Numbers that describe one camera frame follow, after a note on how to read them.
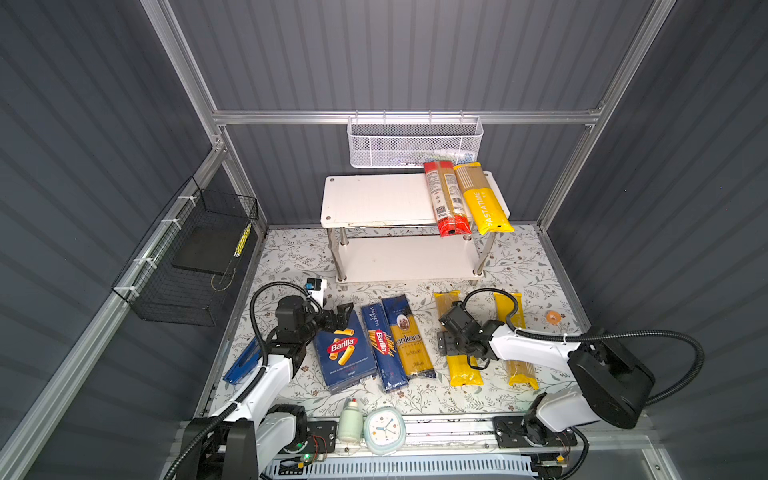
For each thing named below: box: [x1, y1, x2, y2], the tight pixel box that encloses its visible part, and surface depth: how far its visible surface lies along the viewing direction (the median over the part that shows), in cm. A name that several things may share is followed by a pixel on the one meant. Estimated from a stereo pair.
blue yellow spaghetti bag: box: [381, 294, 436, 381], surface depth 90 cm
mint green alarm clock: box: [363, 406, 407, 455], surface depth 74 cm
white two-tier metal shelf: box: [320, 173, 492, 284], surface depth 88 cm
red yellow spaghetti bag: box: [423, 161, 472, 237], surface depth 77 cm
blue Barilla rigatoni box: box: [313, 310, 378, 395], surface depth 82 cm
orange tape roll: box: [546, 311, 561, 325], surface depth 97 cm
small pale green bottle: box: [338, 398, 363, 443], surface depth 71 cm
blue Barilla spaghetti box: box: [361, 303, 408, 393], surface depth 86 cm
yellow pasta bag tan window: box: [453, 162, 515, 235], surface depth 79 cm
